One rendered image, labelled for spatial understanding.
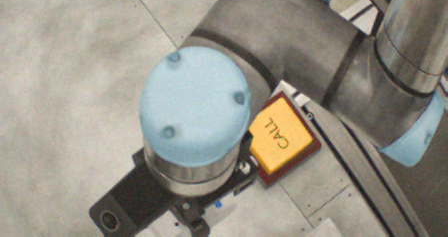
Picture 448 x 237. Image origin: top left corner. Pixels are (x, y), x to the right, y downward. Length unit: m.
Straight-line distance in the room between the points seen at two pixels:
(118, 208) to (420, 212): 1.04
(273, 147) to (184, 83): 0.48
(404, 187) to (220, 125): 1.18
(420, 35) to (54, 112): 0.66
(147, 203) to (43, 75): 0.41
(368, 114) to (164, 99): 0.16
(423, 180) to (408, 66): 1.17
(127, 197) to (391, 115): 0.28
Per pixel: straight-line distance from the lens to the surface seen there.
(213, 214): 1.12
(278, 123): 1.32
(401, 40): 0.84
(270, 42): 0.88
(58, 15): 1.41
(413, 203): 1.99
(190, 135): 0.83
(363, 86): 0.88
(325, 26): 0.88
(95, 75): 1.37
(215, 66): 0.84
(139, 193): 1.02
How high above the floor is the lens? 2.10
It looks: 73 degrees down
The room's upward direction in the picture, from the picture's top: 10 degrees clockwise
